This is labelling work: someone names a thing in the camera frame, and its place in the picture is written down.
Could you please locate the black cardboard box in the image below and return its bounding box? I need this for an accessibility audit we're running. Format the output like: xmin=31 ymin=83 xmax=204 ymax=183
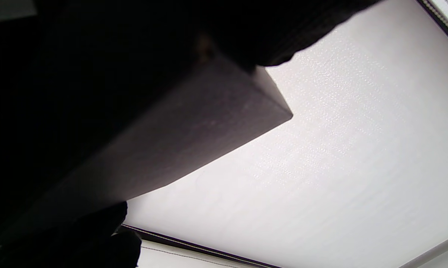
xmin=0 ymin=0 xmax=294 ymax=248

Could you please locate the person's left hand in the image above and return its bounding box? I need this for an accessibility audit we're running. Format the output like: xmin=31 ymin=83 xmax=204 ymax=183
xmin=194 ymin=0 xmax=381 ymax=68

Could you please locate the person's right hand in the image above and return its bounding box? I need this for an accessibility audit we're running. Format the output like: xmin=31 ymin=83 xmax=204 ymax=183
xmin=0 ymin=201 xmax=143 ymax=268

